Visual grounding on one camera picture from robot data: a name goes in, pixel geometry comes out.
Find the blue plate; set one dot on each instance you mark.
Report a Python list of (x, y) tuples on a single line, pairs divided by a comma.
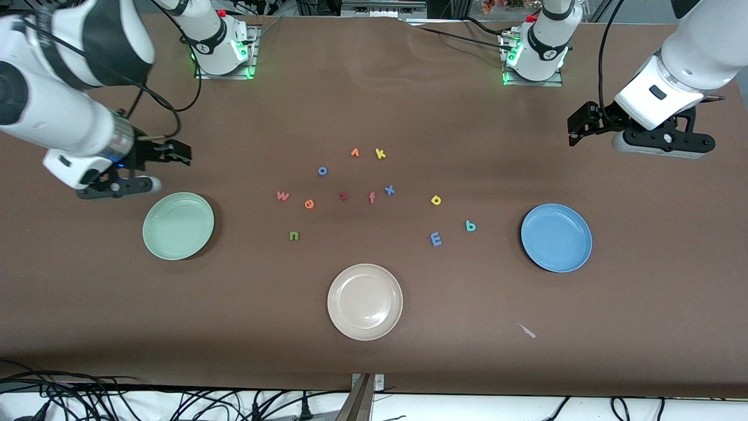
[(556, 238)]

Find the green plate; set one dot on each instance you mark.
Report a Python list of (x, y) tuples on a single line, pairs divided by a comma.
[(178, 226)]

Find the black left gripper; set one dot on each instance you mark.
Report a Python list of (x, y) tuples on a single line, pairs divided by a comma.
[(608, 114)]

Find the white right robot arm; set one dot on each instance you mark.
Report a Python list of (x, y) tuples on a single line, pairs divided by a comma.
[(58, 117)]

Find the colourful background objects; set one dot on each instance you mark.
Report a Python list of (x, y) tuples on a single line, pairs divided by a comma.
[(491, 7)]

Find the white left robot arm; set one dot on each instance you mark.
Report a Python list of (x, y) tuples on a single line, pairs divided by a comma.
[(546, 47)]

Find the pink foam letter w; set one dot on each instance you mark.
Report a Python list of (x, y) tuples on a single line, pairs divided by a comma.
[(283, 196)]

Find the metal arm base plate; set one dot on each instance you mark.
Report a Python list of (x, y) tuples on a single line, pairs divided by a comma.
[(225, 76), (534, 83)]

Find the aluminium frame profile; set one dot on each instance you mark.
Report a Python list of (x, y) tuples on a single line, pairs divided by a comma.
[(383, 7)]

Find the small white paper scrap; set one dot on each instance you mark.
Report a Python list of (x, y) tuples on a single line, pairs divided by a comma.
[(527, 331)]

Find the silver table edge bracket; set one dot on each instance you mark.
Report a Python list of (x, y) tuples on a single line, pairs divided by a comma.
[(378, 382)]

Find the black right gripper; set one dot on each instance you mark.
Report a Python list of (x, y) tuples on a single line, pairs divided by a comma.
[(144, 152)]

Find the grey metal bar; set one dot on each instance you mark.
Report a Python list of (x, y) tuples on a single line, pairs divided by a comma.
[(357, 403)]

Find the beige plate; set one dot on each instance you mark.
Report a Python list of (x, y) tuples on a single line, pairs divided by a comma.
[(364, 302)]

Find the blue foam letter E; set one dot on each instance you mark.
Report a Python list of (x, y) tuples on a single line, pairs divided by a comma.
[(436, 238)]

